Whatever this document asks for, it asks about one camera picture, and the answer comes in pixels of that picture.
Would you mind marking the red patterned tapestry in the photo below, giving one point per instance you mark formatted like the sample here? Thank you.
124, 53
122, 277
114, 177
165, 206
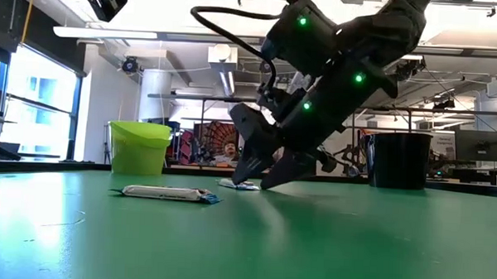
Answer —
215, 134

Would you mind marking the lime green plastic bucket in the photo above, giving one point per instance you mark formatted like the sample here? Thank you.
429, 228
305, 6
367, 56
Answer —
138, 152

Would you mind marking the long white light bar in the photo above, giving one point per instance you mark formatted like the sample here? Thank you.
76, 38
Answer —
111, 33

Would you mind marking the large bright window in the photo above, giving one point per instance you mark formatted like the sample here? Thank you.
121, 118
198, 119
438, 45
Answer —
38, 107

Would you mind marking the black metal rack frame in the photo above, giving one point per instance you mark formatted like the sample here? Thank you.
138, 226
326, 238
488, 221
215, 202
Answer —
192, 97

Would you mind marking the person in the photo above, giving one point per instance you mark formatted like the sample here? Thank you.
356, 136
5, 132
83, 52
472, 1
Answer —
229, 153

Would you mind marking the black hanging spotlight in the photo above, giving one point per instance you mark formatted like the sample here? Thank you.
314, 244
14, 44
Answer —
130, 65

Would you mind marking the black plastic bucket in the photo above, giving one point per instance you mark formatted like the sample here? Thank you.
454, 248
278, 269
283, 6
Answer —
401, 161

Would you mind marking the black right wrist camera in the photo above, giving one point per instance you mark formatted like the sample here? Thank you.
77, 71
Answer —
301, 42

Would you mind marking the black background monitor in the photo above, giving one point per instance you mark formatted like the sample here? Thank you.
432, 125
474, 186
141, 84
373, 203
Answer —
478, 145

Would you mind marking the white hanging cloth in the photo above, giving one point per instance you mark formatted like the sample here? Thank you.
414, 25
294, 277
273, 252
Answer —
335, 142

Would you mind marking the white blue Hershey's bar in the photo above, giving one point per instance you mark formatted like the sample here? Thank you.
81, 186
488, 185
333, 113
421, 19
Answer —
238, 184
164, 192

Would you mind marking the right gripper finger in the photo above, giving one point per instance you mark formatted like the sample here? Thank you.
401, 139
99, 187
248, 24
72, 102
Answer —
252, 148
289, 170

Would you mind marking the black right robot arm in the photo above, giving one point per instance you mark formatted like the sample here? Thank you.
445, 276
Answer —
393, 28

